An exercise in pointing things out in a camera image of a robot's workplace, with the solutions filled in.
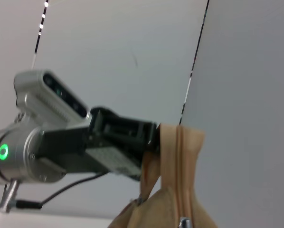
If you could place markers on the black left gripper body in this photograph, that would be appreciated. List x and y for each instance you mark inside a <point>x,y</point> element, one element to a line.
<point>85,142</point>

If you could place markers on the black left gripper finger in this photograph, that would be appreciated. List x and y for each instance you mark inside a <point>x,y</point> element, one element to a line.
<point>151,137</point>

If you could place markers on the khaki canvas food bag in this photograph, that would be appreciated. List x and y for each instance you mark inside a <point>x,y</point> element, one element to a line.
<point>180,166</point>

